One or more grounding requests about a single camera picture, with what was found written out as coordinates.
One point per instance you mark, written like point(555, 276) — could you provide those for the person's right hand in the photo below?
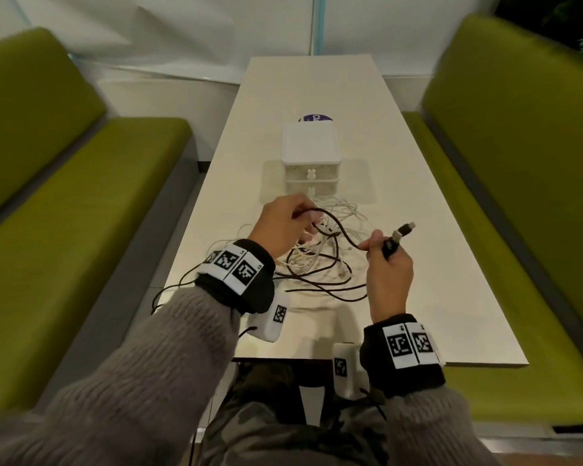
point(388, 281)

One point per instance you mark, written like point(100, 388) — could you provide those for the person's left hand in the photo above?
point(282, 223)

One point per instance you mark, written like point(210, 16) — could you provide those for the white drawer box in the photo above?
point(311, 140)

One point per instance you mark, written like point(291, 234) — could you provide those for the person's right forearm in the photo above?
point(427, 427)

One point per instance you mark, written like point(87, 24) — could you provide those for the person's left forearm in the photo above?
point(141, 378)

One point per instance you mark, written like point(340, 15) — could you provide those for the person's camouflage trousers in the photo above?
point(252, 431)

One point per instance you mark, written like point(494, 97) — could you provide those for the black left marker wristband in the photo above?
point(257, 296)

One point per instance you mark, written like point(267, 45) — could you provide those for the black marker wristband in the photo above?
point(257, 296)
point(384, 378)

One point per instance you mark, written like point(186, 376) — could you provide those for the black right marker wristband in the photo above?
point(384, 378)

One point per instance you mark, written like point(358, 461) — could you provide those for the round purple sticker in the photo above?
point(316, 117)

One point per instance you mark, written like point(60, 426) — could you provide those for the beige table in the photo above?
point(311, 82)

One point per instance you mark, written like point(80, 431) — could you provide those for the green bench sofa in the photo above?
point(515, 179)
point(77, 213)

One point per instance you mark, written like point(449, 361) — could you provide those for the light blue vertical strip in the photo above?
point(318, 24)

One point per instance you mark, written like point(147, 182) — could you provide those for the green leafy plant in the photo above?
point(563, 19)

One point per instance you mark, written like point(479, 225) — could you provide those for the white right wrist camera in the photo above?
point(342, 388)

